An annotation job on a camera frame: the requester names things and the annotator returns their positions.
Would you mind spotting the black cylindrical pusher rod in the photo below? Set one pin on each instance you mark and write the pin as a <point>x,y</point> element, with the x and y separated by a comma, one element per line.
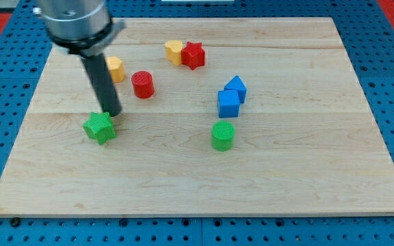
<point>102,84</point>

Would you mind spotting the green star block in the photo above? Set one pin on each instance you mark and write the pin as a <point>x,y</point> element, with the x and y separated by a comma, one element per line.
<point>100,127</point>

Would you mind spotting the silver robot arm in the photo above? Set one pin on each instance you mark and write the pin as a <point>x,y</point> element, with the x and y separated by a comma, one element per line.
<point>85,28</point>

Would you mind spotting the red star block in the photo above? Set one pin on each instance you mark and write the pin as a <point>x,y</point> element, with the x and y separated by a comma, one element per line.
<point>193,55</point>

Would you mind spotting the yellow hexagon block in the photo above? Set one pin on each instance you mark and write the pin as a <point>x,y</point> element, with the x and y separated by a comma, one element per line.
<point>116,69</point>

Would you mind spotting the red cylinder block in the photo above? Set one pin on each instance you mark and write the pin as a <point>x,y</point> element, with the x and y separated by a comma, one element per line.
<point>143,86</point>

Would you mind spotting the yellow heart block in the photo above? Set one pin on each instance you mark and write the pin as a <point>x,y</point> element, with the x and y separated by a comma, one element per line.
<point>173,49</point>

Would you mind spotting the wooden board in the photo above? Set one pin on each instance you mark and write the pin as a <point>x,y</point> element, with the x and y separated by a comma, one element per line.
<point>306,142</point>

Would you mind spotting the blue cube block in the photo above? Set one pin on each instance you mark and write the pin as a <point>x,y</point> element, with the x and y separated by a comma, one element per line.
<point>228,104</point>

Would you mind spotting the blue triangular prism block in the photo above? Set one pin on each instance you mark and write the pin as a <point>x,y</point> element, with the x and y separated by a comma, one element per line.
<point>238,85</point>

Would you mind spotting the green cylinder block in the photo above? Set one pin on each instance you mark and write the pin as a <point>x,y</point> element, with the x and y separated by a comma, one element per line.
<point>222,136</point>

